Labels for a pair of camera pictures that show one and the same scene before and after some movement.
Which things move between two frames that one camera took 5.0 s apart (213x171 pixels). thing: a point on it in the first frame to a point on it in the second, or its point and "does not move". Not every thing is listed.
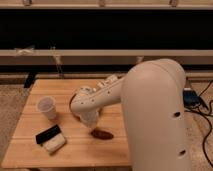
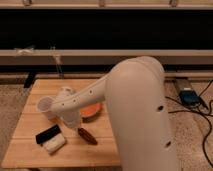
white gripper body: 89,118 to 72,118
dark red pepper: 101,134 to 86,135
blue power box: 190,97 does not move
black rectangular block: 47,134 does not move
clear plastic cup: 47,105 does not move
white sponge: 55,143 does not move
